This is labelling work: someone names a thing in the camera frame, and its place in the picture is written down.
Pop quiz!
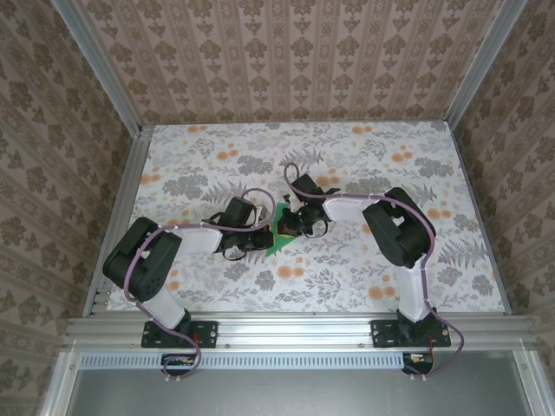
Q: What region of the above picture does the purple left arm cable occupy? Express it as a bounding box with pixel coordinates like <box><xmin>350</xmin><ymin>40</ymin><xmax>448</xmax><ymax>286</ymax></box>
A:
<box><xmin>123</xmin><ymin>188</ymin><xmax>272</xmax><ymax>385</ymax></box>

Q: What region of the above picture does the aluminium left corner post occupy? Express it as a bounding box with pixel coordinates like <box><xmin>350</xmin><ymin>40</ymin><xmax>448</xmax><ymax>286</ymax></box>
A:
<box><xmin>55</xmin><ymin>0</ymin><xmax>145</xmax><ymax>136</ymax></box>

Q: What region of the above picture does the aluminium right corner post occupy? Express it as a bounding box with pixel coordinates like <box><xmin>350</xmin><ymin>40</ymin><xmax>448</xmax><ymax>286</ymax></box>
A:
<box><xmin>442</xmin><ymin>0</ymin><xmax>531</xmax><ymax>127</ymax></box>

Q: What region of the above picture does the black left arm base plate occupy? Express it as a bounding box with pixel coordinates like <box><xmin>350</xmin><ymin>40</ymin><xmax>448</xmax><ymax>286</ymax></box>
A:
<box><xmin>141</xmin><ymin>319</ymin><xmax>219</xmax><ymax>348</ymax></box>

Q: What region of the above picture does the white slotted cable duct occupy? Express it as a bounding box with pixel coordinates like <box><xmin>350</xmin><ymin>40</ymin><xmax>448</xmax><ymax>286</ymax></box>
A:
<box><xmin>79</xmin><ymin>350</ymin><xmax>434</xmax><ymax>367</ymax></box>

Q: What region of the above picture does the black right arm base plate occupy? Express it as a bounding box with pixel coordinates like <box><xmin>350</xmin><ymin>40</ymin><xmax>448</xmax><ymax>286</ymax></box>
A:
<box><xmin>370</xmin><ymin>319</ymin><xmax>452</xmax><ymax>348</ymax></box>

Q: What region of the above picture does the aluminium cross rail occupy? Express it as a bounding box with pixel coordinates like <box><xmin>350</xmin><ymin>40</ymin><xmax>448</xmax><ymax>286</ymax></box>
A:
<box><xmin>62</xmin><ymin>315</ymin><xmax>537</xmax><ymax>351</ymax></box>

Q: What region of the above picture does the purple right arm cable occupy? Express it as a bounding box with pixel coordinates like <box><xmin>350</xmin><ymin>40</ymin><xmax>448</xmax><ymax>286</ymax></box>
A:
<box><xmin>282</xmin><ymin>162</ymin><xmax>472</xmax><ymax>382</ymax></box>

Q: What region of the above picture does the aluminium left side rail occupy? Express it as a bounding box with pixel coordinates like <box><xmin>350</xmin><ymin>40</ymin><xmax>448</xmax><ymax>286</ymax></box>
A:
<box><xmin>82</xmin><ymin>125</ymin><xmax>153</xmax><ymax>317</ymax></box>

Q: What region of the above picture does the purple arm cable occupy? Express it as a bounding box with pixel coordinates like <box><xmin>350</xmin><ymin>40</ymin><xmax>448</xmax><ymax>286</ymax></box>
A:
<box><xmin>123</xmin><ymin>188</ymin><xmax>272</xmax><ymax>385</ymax></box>
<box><xmin>282</xmin><ymin>162</ymin><xmax>472</xmax><ymax>382</ymax></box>

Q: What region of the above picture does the black cable mount with connectors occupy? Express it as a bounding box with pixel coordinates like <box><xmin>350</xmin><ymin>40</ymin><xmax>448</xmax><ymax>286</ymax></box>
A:
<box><xmin>160</xmin><ymin>352</ymin><xmax>197</xmax><ymax>377</ymax></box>
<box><xmin>401</xmin><ymin>351</ymin><xmax>435</xmax><ymax>376</ymax></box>

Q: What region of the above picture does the aluminium corner post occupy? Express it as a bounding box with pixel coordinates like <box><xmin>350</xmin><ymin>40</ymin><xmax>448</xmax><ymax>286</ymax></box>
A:
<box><xmin>55</xmin><ymin>0</ymin><xmax>145</xmax><ymax>136</ymax></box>
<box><xmin>442</xmin><ymin>0</ymin><xmax>531</xmax><ymax>127</ymax></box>

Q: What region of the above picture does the grey metal sheet panel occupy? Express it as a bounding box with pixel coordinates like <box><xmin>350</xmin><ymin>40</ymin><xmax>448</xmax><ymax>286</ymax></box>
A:
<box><xmin>41</xmin><ymin>349</ymin><xmax>547</xmax><ymax>416</ymax></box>

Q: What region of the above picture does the thin black right gripper cable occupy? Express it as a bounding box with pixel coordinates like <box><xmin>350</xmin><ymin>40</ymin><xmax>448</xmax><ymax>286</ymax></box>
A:
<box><xmin>304</xmin><ymin>218</ymin><xmax>330</xmax><ymax>239</ymax></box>

